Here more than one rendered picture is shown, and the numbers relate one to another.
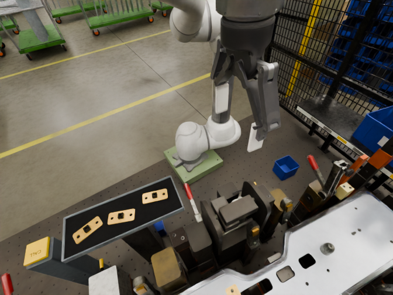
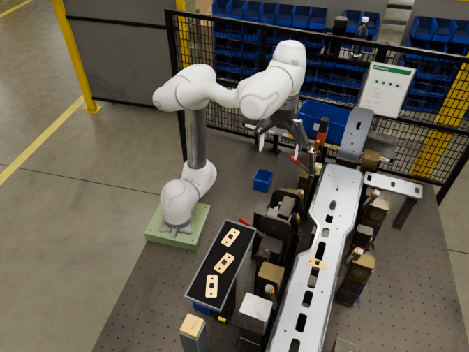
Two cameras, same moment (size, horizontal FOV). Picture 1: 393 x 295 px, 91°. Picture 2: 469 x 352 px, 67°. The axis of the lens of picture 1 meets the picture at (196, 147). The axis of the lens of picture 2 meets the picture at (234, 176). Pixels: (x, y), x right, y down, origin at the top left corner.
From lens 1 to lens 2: 100 cm
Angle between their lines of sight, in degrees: 34
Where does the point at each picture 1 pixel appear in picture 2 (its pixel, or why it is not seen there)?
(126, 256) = not seen: hidden behind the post
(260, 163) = (240, 189)
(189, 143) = (185, 200)
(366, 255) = (349, 196)
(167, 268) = (274, 272)
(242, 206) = (287, 203)
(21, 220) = not seen: outside the picture
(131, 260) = (211, 338)
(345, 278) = (349, 214)
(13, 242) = not seen: outside the picture
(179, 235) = (263, 251)
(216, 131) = (202, 177)
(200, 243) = (277, 246)
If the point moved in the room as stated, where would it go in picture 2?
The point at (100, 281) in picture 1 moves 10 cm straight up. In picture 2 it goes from (248, 306) to (249, 292)
